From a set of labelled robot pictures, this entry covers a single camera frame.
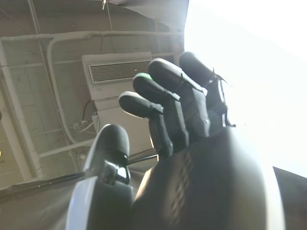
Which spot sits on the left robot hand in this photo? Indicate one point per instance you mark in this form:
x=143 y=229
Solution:
x=196 y=182

